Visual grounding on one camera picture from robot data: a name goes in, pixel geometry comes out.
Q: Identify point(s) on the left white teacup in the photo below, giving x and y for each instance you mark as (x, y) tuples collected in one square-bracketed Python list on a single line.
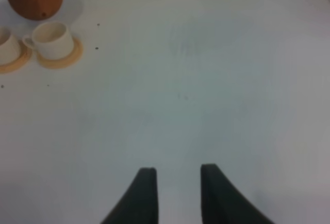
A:
[(10, 48)]

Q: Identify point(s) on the white teacup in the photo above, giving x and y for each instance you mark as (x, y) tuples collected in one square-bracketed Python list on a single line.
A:
[(52, 40), (10, 48)]

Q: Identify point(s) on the right white teacup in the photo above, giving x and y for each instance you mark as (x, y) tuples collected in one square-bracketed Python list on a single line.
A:
[(52, 40)]

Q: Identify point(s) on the right orange wooden coaster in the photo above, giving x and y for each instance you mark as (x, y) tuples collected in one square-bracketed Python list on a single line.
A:
[(67, 61)]

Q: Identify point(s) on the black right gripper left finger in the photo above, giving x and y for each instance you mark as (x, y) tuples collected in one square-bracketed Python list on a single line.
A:
[(139, 203)]

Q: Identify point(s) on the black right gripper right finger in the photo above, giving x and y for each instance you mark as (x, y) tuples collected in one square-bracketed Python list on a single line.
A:
[(221, 202)]

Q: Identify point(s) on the left orange wooden coaster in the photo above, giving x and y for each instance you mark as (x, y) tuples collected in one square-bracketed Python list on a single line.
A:
[(25, 56)]

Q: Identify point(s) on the orange wooden coaster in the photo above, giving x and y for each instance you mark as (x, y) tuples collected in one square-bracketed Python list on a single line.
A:
[(67, 61), (25, 56)]

